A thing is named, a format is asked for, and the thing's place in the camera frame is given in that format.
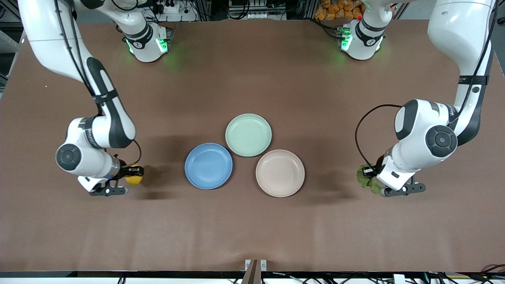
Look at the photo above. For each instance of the white power strip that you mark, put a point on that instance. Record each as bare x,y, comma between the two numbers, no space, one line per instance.
171,8

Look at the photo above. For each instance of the orange packets pile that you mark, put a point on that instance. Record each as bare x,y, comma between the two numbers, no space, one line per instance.
335,10

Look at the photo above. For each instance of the small metal bracket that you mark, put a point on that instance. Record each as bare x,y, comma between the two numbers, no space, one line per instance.
263,265

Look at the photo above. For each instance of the blue plate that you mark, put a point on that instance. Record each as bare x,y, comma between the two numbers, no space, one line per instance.
208,166

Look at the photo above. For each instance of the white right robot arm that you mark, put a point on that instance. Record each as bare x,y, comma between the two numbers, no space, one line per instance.
43,35

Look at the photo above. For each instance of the light green plate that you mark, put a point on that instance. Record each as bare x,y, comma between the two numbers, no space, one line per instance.
248,135

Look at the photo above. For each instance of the pale pink plate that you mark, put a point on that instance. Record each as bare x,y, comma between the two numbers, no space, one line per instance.
280,173

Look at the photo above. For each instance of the yellow lemon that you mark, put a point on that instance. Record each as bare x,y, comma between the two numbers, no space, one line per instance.
133,181

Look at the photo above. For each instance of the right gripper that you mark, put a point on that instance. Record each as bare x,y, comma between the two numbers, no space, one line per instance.
123,170

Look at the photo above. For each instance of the aluminium frame profile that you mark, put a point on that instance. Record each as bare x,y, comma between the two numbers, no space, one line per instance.
6,10

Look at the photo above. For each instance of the green lettuce leaf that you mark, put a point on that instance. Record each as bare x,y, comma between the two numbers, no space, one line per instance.
365,182

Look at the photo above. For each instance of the brown wooden strip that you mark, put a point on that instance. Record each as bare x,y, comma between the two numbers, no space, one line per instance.
250,276

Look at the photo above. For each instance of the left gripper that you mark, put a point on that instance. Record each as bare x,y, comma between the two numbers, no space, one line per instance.
377,166

